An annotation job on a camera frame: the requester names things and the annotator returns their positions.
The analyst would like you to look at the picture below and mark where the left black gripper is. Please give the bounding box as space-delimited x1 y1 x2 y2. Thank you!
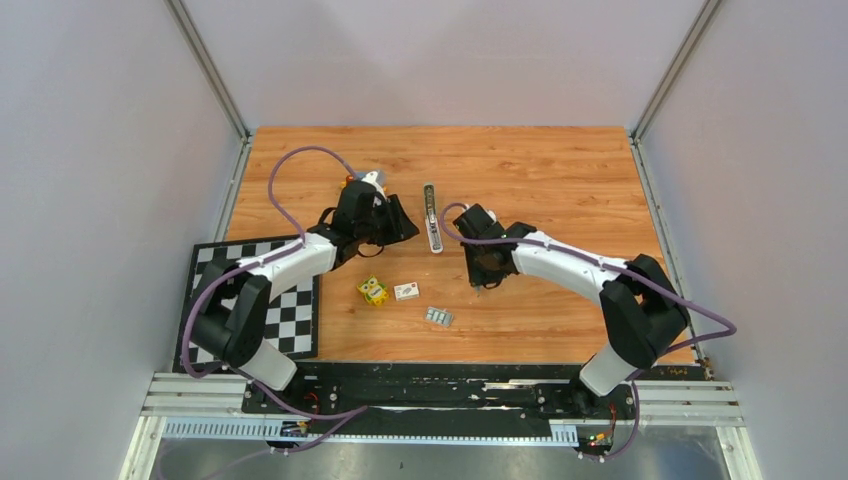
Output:
355 195 419 248

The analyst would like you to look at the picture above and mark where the grey white stapler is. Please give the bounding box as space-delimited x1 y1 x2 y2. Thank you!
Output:
423 183 443 254

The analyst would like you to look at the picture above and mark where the white staple box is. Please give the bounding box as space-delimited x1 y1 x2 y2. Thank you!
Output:
393 282 420 301

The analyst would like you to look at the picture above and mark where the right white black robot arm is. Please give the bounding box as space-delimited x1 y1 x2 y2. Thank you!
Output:
453 204 691 418

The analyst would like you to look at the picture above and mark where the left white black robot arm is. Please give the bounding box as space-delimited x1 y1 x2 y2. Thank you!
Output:
183 179 420 413

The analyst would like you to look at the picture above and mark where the yellow owl toy block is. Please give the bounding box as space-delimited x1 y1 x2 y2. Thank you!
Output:
357 275 390 306

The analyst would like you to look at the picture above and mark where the checkerboard calibration mat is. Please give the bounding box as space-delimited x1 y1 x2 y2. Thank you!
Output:
172 235 320 373

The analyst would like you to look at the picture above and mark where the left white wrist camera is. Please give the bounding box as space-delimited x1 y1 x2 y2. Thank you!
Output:
360 170 387 199

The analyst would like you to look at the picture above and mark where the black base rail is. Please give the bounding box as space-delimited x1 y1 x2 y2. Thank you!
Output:
142 360 743 452

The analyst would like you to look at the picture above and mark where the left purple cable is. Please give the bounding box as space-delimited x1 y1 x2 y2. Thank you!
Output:
180 145 370 455

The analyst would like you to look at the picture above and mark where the purple cable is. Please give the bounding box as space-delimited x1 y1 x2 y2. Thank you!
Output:
180 145 370 455
439 202 739 462

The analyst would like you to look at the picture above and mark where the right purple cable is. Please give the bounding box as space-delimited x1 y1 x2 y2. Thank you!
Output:
439 202 739 462

